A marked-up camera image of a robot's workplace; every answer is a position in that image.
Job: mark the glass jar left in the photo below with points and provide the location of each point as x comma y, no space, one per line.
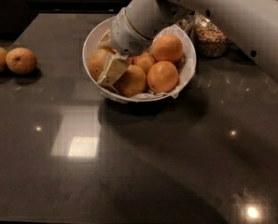
186,24

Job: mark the orange on table right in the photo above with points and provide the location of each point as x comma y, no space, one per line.
21,61

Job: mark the orange front right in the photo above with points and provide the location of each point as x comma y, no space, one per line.
162,77

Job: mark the glass cereal jar middle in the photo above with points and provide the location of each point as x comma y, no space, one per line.
211,42

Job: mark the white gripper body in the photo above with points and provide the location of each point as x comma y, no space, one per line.
125,36

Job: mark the orange centre small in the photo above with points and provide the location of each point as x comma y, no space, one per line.
146,60

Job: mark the large orange front left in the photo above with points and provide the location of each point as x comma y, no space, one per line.
96,62

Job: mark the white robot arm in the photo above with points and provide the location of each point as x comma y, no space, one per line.
251,24

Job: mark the orange front middle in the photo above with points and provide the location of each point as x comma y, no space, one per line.
132,82

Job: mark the white bowl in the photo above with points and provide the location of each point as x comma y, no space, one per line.
92,39

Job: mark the orange back right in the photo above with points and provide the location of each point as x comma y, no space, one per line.
168,48

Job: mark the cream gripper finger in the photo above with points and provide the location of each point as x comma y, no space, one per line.
115,65
104,41

